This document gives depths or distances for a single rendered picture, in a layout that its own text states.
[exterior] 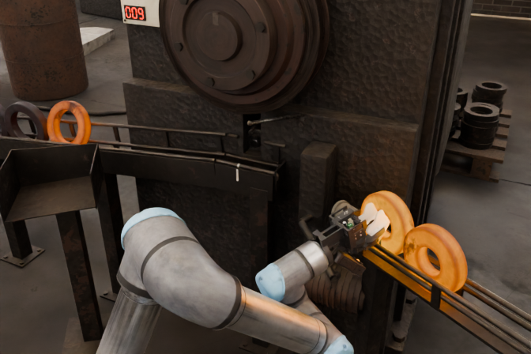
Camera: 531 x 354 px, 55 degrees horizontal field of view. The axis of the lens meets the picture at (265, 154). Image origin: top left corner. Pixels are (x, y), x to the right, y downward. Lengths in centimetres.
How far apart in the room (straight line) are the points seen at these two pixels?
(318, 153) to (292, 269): 40
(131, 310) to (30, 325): 122
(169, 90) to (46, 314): 102
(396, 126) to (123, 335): 85
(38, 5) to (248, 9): 297
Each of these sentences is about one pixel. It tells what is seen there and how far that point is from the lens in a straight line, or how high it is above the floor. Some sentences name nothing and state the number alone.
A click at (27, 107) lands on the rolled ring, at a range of 203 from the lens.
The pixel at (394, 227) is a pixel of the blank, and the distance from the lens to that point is 123.
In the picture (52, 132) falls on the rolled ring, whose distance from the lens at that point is 201.
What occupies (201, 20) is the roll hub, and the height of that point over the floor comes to 115.
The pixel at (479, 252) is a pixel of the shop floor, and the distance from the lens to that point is 251.
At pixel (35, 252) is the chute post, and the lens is 252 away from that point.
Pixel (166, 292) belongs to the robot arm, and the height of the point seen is 87.
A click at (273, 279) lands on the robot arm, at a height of 71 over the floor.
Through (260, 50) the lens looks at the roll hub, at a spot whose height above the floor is 109.
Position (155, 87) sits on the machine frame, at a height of 87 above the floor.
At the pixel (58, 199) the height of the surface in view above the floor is 60.
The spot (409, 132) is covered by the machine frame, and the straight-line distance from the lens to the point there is 140.
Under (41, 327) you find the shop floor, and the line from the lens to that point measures 216.
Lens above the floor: 143
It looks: 27 degrees down
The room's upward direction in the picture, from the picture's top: straight up
